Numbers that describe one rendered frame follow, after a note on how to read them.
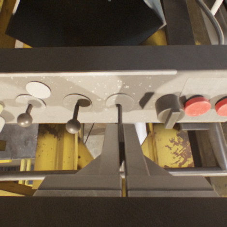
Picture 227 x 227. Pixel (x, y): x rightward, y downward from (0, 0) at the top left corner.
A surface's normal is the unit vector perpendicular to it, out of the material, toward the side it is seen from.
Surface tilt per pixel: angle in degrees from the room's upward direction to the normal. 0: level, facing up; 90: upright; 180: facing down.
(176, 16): 90
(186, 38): 90
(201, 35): 90
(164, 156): 90
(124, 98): 18
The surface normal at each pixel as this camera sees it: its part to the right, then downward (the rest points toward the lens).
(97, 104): -0.01, 0.81
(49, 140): -0.03, -0.32
